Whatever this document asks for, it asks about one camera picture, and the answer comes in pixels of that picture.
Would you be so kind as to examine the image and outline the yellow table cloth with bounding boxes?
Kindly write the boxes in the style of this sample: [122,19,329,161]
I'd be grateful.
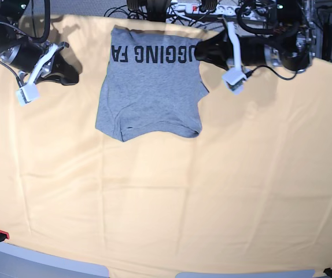
[0,16,332,277]

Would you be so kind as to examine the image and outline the grey t-shirt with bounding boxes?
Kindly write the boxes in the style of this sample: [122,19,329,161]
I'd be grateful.
[95,28,209,142]

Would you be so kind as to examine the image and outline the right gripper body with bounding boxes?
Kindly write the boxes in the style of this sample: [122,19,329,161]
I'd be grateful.
[17,42,69,87]

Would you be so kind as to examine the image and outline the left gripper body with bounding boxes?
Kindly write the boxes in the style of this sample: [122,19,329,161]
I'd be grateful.
[222,21,250,78]

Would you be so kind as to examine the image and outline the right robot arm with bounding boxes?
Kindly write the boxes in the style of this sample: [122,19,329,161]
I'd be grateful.
[0,1,79,87]

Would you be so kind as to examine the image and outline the white power strip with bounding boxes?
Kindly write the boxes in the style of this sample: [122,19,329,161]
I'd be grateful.
[167,1,239,20]

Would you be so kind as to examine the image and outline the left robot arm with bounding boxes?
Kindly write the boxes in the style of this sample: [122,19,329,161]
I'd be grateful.
[194,1,316,85]

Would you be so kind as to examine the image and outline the black vertical post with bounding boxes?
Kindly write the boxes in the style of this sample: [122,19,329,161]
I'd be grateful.
[322,14,332,62]

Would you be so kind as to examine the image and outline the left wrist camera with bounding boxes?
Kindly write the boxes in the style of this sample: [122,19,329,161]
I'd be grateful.
[222,67,247,94]

